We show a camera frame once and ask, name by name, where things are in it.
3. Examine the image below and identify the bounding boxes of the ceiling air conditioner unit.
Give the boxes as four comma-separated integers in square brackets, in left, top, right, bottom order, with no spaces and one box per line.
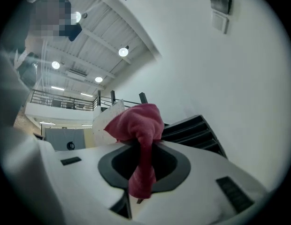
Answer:
[65,67,88,78]

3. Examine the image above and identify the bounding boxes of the white wall switch plate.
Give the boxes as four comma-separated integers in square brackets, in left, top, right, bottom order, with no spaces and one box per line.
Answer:
[211,9,230,35]

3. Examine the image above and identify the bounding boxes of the black head-mounted camera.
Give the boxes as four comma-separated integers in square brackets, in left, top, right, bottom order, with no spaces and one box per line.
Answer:
[60,23,83,42]

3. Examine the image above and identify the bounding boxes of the grey partition screen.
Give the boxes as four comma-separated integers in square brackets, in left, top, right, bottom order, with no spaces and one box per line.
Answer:
[44,127,86,151]

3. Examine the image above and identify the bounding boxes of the red cleaning cloth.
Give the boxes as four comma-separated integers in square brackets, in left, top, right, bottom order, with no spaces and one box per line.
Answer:
[103,103,165,200]

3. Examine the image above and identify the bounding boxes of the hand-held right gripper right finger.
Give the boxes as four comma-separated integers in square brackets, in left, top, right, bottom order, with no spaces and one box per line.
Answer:
[133,141,270,225]

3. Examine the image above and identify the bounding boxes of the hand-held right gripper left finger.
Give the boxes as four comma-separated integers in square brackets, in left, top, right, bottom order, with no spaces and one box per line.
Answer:
[37,138,141,220]

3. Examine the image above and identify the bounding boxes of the white perforated board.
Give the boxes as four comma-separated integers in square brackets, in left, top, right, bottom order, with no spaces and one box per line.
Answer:
[92,99,133,149]

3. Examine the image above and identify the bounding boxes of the black staircase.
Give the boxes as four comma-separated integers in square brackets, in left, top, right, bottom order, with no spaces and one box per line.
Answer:
[161,114,229,159]

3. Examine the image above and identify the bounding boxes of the person's head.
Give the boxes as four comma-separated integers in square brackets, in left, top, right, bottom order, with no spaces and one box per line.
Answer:
[27,0,73,42]

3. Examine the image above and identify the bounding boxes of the black mezzanine railing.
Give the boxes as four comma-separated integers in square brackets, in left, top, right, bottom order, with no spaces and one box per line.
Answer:
[30,89,150,112]

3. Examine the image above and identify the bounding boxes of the black wall access panel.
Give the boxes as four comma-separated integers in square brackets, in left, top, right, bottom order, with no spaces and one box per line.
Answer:
[208,0,233,15]

